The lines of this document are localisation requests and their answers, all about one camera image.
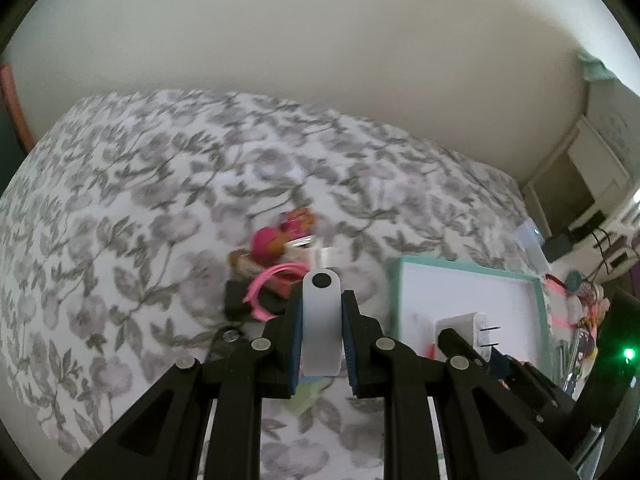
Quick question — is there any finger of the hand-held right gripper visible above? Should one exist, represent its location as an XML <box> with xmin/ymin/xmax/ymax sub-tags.
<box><xmin>437</xmin><ymin>328</ymin><xmax>493</xmax><ymax>367</ymax></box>
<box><xmin>487</xmin><ymin>350</ymin><xmax>531</xmax><ymax>396</ymax></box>

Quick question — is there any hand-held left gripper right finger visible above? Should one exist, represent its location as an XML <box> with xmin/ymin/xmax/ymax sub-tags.
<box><xmin>340</xmin><ymin>290</ymin><xmax>581</xmax><ymax>480</ymax></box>

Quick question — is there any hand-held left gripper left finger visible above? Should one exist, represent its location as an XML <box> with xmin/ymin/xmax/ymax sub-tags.
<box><xmin>60</xmin><ymin>294</ymin><xmax>304</xmax><ymax>480</ymax></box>

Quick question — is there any white charger plug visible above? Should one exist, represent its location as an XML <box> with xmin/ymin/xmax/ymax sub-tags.
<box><xmin>433</xmin><ymin>311</ymin><xmax>502</xmax><ymax>352</ymax></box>

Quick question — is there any teal-rimmed white tray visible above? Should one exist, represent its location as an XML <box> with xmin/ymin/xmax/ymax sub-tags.
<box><xmin>389</xmin><ymin>255</ymin><xmax>554</xmax><ymax>392</ymax></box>

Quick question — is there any pink plastic headband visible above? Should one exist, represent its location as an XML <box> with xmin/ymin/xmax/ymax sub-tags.
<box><xmin>243</xmin><ymin>262</ymin><xmax>309</xmax><ymax>321</ymax></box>

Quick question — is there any black tool with screw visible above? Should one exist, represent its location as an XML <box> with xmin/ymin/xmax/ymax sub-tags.
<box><xmin>206</xmin><ymin>326</ymin><xmax>247</xmax><ymax>362</ymax></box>

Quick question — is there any black flat case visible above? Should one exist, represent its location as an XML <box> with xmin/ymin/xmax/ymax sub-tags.
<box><xmin>224</xmin><ymin>279</ymin><xmax>292</xmax><ymax>319</ymax></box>

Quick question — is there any pink ribbon clutter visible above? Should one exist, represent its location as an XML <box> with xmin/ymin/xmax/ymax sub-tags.
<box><xmin>544</xmin><ymin>276</ymin><xmax>611</xmax><ymax>341</ymax></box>

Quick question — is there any small white box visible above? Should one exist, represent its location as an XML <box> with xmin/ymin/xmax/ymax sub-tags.
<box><xmin>311</xmin><ymin>245</ymin><xmax>342</xmax><ymax>269</ymax></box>

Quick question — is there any brown small item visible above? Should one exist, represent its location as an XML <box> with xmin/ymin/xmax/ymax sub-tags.
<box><xmin>227</xmin><ymin>250</ymin><xmax>262</xmax><ymax>277</ymax></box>

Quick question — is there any pink round toy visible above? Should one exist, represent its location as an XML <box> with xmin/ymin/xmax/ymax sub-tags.
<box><xmin>251</xmin><ymin>227</ymin><xmax>288</xmax><ymax>264</ymax></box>

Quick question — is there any white device with light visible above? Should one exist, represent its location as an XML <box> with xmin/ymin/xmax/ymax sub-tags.
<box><xmin>514</xmin><ymin>219</ymin><xmax>545</xmax><ymax>262</ymax></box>

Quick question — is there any black power adapter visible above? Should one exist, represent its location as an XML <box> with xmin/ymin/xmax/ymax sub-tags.
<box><xmin>542</xmin><ymin>232</ymin><xmax>577</xmax><ymax>262</ymax></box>

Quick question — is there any grey floral bedspread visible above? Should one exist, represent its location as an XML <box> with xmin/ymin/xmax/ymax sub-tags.
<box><xmin>0</xmin><ymin>89</ymin><xmax>551</xmax><ymax>480</ymax></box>

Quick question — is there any white shelf unit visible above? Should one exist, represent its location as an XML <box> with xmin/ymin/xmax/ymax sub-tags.
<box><xmin>520</xmin><ymin>112</ymin><xmax>640</xmax><ymax>243</ymax></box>

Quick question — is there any green cloth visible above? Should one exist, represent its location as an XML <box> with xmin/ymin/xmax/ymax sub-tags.
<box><xmin>579</xmin><ymin>51</ymin><xmax>622</xmax><ymax>82</ymax></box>

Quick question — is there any black cable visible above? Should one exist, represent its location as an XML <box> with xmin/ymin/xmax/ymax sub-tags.
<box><xmin>589</xmin><ymin>228</ymin><xmax>628</xmax><ymax>283</ymax></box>

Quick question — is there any orange wooden frame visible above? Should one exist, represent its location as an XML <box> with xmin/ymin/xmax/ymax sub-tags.
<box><xmin>0</xmin><ymin>64</ymin><xmax>37</xmax><ymax>155</ymax></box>

